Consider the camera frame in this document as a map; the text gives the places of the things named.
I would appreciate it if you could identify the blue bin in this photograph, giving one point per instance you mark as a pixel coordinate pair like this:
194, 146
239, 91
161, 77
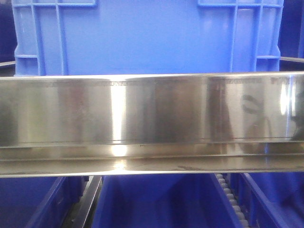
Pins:
41, 202
270, 199
164, 201

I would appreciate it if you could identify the large light blue crate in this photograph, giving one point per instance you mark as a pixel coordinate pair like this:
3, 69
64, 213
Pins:
112, 37

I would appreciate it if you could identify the white roller conveyor track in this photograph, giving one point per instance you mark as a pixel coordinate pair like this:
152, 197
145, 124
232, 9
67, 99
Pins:
232, 200

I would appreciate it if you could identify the dark blue crate upper right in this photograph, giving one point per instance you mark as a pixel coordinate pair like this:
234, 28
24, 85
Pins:
291, 38

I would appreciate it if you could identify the dark blue crate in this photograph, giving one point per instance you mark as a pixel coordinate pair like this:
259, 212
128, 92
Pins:
291, 38
8, 40

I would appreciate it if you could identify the dark blue crate upper left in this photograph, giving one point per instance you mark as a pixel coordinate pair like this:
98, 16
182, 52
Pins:
8, 40

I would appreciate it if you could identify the stainless steel shelf rail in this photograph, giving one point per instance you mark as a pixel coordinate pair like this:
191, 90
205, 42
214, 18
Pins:
135, 124

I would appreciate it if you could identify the dark metal divider rail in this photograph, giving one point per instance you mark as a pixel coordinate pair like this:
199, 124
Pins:
81, 214

